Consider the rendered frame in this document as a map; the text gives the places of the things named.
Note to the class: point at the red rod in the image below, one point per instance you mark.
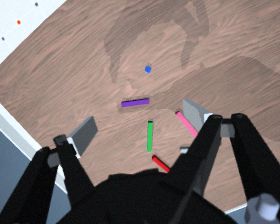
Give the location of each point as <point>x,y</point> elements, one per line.
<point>160,163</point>

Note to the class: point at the purple rod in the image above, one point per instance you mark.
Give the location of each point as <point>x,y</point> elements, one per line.
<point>135,102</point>

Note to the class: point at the grey rod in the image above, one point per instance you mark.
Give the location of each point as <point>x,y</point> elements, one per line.
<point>184,149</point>

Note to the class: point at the pink rod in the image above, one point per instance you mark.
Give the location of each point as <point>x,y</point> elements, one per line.
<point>185,122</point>

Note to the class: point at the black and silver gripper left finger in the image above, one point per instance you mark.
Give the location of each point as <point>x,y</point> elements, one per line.
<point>30,200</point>

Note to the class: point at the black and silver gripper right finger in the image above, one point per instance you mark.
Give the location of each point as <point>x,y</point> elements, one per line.
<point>258,168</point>

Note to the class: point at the green rod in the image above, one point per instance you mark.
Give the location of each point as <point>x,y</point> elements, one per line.
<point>149,139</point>

